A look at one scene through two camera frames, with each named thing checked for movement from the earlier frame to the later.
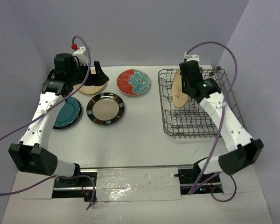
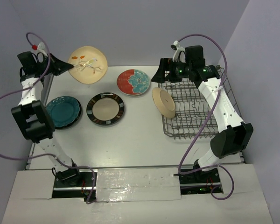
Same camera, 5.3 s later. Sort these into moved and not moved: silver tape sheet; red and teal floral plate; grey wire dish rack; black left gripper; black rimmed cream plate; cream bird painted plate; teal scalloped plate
Moved: black left gripper; cream bird painted plate
Not moved: teal scalloped plate; red and teal floral plate; grey wire dish rack; black rimmed cream plate; silver tape sheet
